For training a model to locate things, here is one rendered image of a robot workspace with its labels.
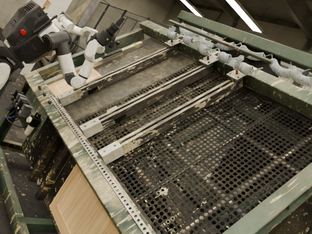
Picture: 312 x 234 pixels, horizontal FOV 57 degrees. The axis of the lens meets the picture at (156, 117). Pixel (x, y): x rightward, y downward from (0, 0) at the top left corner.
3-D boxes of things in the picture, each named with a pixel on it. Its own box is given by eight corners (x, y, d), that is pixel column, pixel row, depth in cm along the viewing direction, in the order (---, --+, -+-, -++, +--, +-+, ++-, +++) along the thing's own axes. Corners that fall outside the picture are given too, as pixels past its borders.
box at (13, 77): (-3, 72, 240) (7, 54, 238) (11, 78, 248) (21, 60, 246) (-1, 77, 232) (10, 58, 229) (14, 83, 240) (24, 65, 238)
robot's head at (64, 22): (61, 29, 192) (72, 22, 194) (53, 20, 195) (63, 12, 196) (65, 35, 199) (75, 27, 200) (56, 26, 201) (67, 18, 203)
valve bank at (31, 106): (-2, 106, 229) (13, 80, 226) (16, 111, 239) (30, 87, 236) (11, 138, 194) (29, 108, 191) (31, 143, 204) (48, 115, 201)
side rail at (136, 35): (40, 80, 263) (35, 69, 256) (141, 37, 302) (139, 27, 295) (42, 82, 259) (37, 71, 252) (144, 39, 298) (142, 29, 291)
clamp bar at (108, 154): (99, 157, 167) (87, 126, 152) (245, 76, 209) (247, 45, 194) (107, 167, 160) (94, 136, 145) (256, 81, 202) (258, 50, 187)
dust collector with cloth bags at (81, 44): (36, 58, 803) (77, -11, 776) (59, 70, 845) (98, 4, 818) (43, 73, 695) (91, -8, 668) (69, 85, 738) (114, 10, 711)
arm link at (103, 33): (110, 19, 175) (97, 34, 178) (121, 31, 178) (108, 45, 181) (113, 19, 187) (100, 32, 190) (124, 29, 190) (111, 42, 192)
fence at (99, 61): (46, 85, 242) (44, 81, 240) (140, 44, 276) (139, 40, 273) (47, 87, 239) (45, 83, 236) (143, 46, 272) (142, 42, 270)
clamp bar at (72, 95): (59, 102, 219) (47, 75, 204) (182, 45, 260) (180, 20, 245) (63, 107, 212) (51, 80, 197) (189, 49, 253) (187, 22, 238)
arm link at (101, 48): (105, 42, 180) (93, 54, 183) (113, 44, 191) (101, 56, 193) (94, 29, 182) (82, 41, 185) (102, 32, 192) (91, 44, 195)
